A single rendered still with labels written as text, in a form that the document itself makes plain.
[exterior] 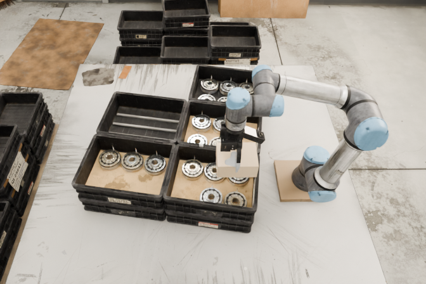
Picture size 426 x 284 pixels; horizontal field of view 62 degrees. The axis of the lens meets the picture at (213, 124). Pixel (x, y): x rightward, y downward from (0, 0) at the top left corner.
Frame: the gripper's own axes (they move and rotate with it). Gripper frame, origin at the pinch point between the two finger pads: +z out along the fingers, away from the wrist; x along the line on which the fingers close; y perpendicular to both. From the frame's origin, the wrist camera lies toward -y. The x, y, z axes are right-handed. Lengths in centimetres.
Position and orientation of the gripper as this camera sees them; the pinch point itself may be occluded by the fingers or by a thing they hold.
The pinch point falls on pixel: (236, 157)
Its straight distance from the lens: 144.2
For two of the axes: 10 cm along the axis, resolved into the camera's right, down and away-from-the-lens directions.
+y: -10.0, 0.1, -0.4
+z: -0.3, 6.6, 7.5
